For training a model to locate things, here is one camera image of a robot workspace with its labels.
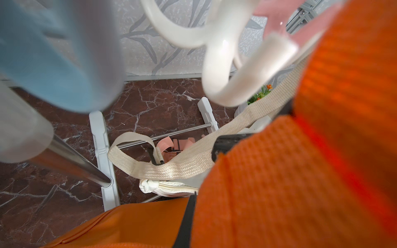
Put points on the cream crescent bag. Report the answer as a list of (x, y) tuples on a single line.
[(184, 174)]

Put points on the orange crescent bag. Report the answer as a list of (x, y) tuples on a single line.
[(324, 175)]

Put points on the white plastic hook left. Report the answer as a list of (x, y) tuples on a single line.
[(221, 37)]

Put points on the pink plastic hook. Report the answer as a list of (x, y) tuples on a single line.
[(278, 13)]

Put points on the blue plastic hook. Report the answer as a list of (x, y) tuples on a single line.
[(29, 59)]

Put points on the white pot with artificial plant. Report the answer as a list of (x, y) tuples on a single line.
[(265, 90)]

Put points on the white and steel clothes rack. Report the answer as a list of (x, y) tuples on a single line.
[(84, 33)]

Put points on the pink bag with braided strap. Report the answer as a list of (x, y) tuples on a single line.
[(171, 147)]

